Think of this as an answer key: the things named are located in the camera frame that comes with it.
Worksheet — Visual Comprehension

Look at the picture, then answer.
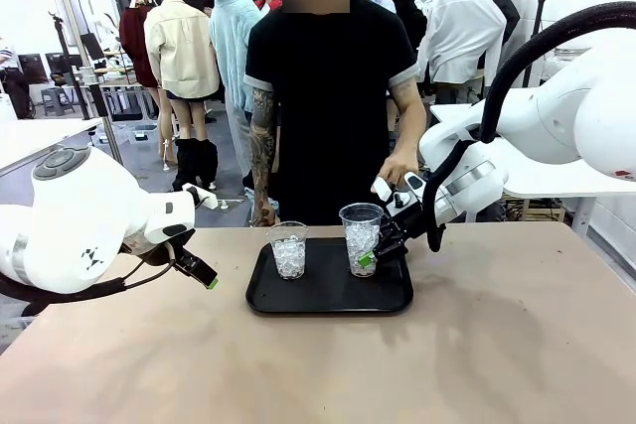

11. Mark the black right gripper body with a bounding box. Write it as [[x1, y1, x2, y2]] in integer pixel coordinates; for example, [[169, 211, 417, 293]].
[[384, 202, 439, 247]]

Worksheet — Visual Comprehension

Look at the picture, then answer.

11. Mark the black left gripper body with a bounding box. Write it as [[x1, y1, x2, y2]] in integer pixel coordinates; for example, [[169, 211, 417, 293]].
[[121, 236, 176, 268]]

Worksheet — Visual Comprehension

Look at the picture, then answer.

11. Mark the tall clear iced cup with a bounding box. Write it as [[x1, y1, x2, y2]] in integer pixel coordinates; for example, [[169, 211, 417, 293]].
[[338, 203, 385, 278]]

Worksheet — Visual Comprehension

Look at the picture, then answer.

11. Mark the person's left forearm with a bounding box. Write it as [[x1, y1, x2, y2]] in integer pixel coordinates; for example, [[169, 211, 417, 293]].
[[390, 105, 429, 165]]

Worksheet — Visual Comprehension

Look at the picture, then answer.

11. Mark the person's tattooed right forearm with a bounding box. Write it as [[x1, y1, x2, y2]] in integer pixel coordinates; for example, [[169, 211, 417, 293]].
[[247, 133, 277, 207]]

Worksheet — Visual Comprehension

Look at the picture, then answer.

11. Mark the short clear iced cup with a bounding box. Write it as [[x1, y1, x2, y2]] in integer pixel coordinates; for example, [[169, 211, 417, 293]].
[[266, 220, 309, 281]]

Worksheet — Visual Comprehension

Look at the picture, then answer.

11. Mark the person's left hand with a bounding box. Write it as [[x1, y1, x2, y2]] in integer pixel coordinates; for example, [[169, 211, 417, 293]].
[[379, 152, 420, 190]]

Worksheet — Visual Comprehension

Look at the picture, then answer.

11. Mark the person's right hand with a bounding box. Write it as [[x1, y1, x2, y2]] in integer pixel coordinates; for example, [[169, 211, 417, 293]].
[[250, 200, 281, 227]]

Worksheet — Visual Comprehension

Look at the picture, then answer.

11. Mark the large black serving tray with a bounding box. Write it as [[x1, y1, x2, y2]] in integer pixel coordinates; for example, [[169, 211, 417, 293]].
[[244, 236, 414, 316]]

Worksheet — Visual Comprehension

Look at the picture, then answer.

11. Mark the black furry boot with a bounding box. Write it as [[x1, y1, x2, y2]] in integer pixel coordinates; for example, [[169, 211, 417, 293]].
[[172, 138, 201, 192], [197, 139, 220, 183]]

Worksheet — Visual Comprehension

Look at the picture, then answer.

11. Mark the person in black t-shirt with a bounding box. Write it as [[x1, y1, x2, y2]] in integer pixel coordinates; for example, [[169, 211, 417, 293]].
[[242, 0, 418, 228]]

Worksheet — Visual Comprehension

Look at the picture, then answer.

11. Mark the white rectangular table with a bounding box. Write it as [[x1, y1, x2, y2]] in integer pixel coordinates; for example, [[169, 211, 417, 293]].
[[429, 100, 636, 200], [0, 117, 103, 177]]

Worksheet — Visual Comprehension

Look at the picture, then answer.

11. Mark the black tripod stand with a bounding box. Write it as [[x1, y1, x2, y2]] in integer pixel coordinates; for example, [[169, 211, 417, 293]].
[[48, 10, 107, 120]]

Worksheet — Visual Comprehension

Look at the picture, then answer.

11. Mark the grey plastic stool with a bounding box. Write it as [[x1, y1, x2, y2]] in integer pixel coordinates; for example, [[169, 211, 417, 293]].
[[41, 87, 76, 117]]

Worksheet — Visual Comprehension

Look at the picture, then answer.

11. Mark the white shirt mannequin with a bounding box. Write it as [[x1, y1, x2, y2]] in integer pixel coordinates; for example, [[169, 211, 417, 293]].
[[415, 0, 508, 97]]

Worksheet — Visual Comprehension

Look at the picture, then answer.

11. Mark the cream jacket mannequin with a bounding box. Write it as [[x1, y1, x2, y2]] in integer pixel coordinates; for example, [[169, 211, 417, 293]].
[[143, 0, 222, 175]]

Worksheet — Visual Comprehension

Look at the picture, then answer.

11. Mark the maroon sweater mannequin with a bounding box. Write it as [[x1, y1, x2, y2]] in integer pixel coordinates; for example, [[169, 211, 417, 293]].
[[118, 0, 161, 90]]

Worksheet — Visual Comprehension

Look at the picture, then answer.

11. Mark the seated person striped shirt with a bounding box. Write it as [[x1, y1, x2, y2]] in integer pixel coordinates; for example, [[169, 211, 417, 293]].
[[0, 36, 34, 120]]

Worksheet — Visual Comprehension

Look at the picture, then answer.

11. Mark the light blue sweater mannequin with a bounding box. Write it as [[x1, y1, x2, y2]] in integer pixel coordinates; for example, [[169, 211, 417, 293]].
[[208, 0, 272, 192]]

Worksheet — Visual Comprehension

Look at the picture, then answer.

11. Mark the dark blazer mannequin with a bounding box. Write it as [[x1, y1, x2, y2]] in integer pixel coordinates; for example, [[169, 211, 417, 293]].
[[476, 0, 522, 71]]

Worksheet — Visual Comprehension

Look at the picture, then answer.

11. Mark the thin black light stand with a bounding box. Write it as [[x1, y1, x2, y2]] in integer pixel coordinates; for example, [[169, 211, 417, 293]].
[[534, 0, 549, 53]]

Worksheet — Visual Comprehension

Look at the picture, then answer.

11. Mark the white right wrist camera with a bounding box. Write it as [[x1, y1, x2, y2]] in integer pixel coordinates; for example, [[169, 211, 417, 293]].
[[371, 171, 429, 208]]

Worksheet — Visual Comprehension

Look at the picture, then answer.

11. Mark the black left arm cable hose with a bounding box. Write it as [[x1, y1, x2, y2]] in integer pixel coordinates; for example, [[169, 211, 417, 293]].
[[0, 244, 178, 319]]

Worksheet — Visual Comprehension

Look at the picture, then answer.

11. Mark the slanted metal post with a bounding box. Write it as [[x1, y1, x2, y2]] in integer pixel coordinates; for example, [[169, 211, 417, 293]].
[[49, 0, 124, 166]]

